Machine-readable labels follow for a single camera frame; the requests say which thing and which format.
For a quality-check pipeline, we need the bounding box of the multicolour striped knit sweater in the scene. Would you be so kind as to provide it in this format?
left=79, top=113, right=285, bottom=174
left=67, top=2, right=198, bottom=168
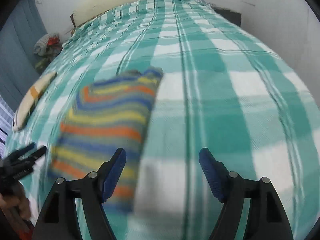
left=48, top=67, right=163, bottom=213

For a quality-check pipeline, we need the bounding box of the pile of clothes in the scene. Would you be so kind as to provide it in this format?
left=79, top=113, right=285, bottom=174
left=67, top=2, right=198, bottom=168
left=33, top=33, right=62, bottom=74

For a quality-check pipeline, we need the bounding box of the person's left hand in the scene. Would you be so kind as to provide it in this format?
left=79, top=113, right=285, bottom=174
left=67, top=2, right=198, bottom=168
left=1, top=182, right=31, bottom=220

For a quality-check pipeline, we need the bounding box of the black framed window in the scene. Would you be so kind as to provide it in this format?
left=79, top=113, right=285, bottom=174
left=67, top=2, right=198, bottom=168
left=0, top=96, right=14, bottom=158

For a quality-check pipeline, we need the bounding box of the cream striped pillow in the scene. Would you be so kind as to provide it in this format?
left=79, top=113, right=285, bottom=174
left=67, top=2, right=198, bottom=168
left=12, top=72, right=57, bottom=132

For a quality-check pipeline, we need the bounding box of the grey blue curtain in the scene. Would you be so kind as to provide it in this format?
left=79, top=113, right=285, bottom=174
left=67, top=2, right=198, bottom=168
left=1, top=0, right=47, bottom=111

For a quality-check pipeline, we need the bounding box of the teal white plaid bedspread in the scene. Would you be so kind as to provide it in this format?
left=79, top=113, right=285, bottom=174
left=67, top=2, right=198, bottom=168
left=6, top=0, right=319, bottom=239

